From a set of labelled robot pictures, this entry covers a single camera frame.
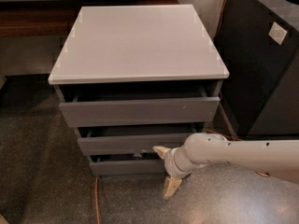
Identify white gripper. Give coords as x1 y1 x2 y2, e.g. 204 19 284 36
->
153 146 191 199

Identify grey bottom drawer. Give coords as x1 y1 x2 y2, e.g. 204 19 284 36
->
88 153 165 176

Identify grey drawer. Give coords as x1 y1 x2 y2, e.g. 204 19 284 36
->
78 122 204 156
88 153 165 176
59 97 220 127

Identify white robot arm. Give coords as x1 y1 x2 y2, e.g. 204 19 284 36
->
153 133 299 199

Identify grey middle drawer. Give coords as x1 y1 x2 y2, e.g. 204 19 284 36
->
78 122 204 156

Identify grey top drawer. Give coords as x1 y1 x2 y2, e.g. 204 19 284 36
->
59 97 220 127

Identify grey drawer cabinet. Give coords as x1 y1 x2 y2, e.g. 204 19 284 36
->
48 4 230 181

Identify clear plastic water bottle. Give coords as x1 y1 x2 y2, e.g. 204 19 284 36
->
133 153 143 159

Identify black bin cabinet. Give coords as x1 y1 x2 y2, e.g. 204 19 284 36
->
215 0 299 136

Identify white label sticker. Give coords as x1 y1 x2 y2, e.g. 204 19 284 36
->
268 22 288 45

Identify dark wooden bench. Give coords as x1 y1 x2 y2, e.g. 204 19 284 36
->
0 0 178 37

